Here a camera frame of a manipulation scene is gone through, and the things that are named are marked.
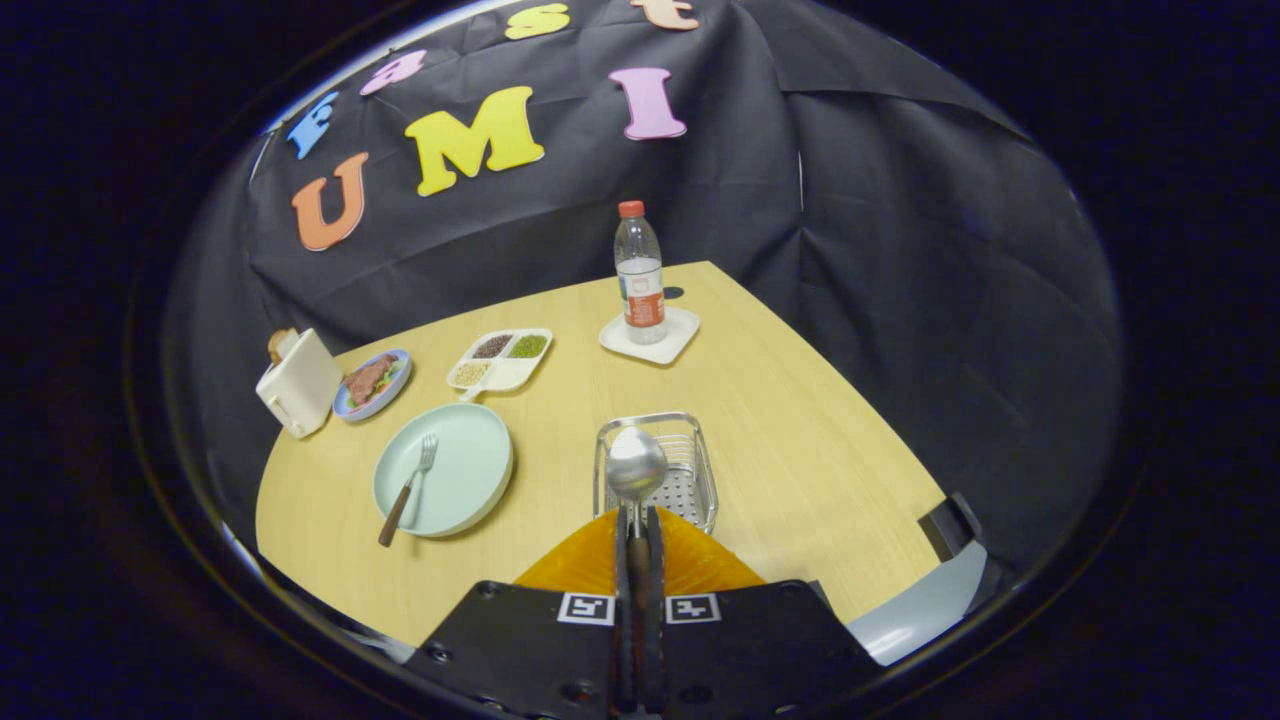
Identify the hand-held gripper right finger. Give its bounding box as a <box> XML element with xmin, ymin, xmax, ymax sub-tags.
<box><xmin>640</xmin><ymin>505</ymin><xmax>881</xmax><ymax>720</ymax></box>

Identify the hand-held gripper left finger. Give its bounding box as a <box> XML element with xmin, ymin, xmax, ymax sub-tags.
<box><xmin>405</xmin><ymin>505</ymin><xmax>638</xmax><ymax>720</ymax></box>

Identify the fork with wooden handle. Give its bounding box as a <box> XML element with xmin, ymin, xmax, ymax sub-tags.
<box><xmin>377</xmin><ymin>433</ymin><xmax>439</xmax><ymax>548</ymax></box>

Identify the spoon with wooden handle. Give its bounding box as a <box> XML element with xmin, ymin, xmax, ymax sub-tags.
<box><xmin>605</xmin><ymin>427</ymin><xmax>669</xmax><ymax>601</ymax></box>

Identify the pale green plate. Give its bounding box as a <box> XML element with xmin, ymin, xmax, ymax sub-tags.
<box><xmin>373</xmin><ymin>402</ymin><xmax>515</xmax><ymax>539</ymax></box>

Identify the black table edge clamp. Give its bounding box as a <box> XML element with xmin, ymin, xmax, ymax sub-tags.
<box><xmin>918</xmin><ymin>492</ymin><xmax>983</xmax><ymax>563</ymax></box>

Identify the white divided tray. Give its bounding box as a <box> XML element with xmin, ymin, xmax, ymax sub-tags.
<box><xmin>446</xmin><ymin>327</ymin><xmax>554</xmax><ymax>402</ymax></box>

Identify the small blue plate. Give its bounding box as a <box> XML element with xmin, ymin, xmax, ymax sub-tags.
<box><xmin>332</xmin><ymin>348</ymin><xmax>413</xmax><ymax>422</ymax></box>

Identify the meat slice with salad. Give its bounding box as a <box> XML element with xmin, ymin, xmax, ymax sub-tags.
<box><xmin>344</xmin><ymin>354</ymin><xmax>401</xmax><ymax>406</ymax></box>

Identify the white square coaster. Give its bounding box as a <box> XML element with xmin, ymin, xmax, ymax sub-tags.
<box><xmin>599</xmin><ymin>306</ymin><xmax>701</xmax><ymax>365</ymax></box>

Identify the white toaster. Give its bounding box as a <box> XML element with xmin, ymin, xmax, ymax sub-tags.
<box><xmin>255</xmin><ymin>329</ymin><xmax>344</xmax><ymax>440</ymax></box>

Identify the clear water bottle red cap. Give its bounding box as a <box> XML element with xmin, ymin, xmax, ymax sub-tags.
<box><xmin>614</xmin><ymin>200</ymin><xmax>668</xmax><ymax>345</ymax></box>

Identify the metal wire basket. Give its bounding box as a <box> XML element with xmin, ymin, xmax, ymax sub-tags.
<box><xmin>593</xmin><ymin>411</ymin><xmax>719</xmax><ymax>535</ymax></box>

